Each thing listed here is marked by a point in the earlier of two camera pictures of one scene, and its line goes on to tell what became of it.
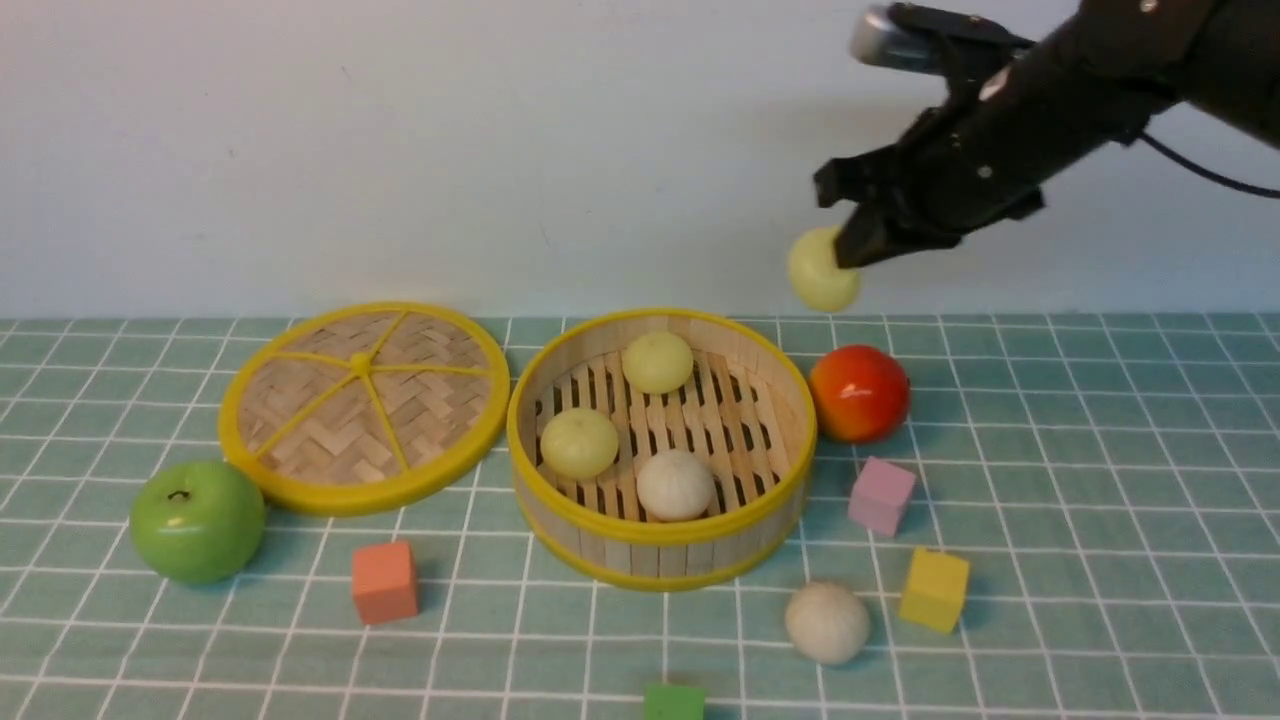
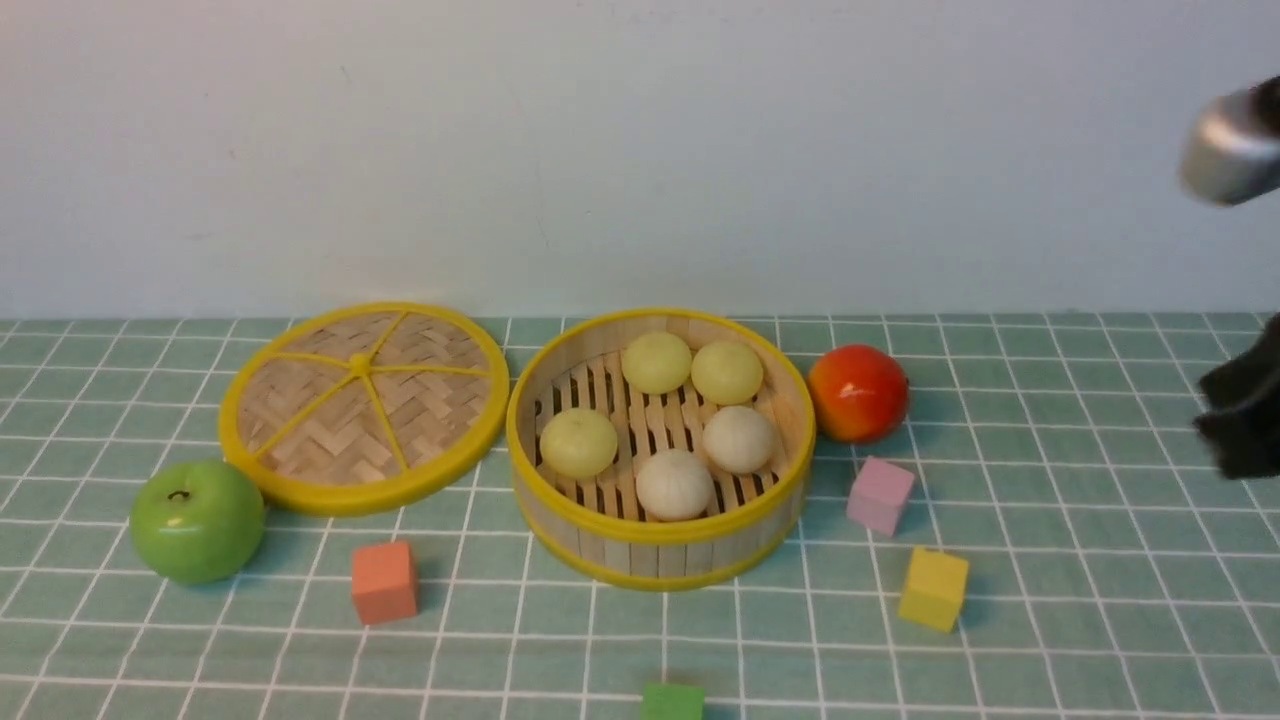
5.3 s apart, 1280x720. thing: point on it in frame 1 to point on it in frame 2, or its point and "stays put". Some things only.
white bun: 675,485 stays put
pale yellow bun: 816,276 to 726,373
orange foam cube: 384,582 stays put
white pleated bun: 827,623 to 737,439
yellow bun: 657,362 stays put
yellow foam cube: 936,590 stays put
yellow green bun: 578,443 stays put
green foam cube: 674,702 stays put
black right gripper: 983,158 to 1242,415
